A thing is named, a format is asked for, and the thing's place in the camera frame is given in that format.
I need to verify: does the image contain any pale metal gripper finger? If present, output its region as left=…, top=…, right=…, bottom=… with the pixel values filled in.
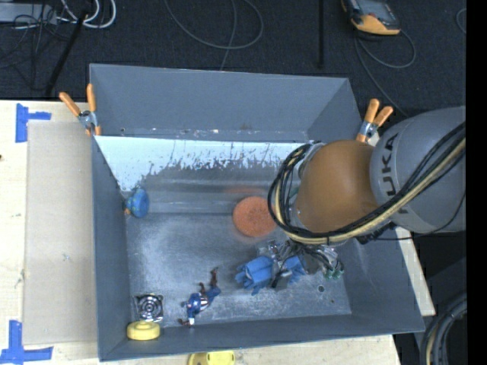
left=271, top=267, right=294, bottom=292
left=259, top=240, right=283, bottom=260

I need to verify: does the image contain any blue crumpled cloth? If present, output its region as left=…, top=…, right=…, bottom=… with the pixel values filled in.
left=234, top=255, right=306, bottom=297

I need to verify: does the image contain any orange round disc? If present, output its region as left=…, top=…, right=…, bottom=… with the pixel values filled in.
left=231, top=195, right=279, bottom=239

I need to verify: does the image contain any blue and red toy figure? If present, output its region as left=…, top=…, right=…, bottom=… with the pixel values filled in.
left=177, top=267, right=223, bottom=329

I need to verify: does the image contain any blue and green round toy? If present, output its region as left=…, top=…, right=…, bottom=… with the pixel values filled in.
left=123, top=187, right=150, bottom=219

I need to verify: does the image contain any yellow round disc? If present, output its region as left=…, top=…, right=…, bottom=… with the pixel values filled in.
left=126, top=320, right=161, bottom=342

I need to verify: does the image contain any grey metal bin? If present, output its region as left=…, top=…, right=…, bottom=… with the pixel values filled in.
left=88, top=63, right=426, bottom=362

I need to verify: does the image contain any pale wood flat board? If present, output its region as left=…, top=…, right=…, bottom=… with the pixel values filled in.
left=21, top=121, right=437, bottom=348

